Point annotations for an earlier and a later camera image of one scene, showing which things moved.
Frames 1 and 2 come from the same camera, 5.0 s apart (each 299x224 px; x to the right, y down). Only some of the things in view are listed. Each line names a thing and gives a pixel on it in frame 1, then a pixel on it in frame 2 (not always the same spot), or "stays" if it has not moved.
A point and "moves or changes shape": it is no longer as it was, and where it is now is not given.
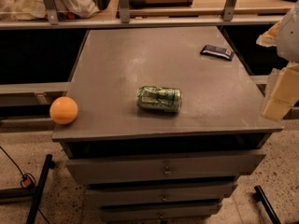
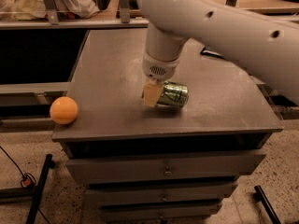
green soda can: [159, 99] moves or changes shape
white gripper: [290, 36] -> [159, 67]
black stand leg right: [261, 197] stays
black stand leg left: [27, 194] stays
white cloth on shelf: [28, 3] stays
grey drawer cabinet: [167, 118] stays
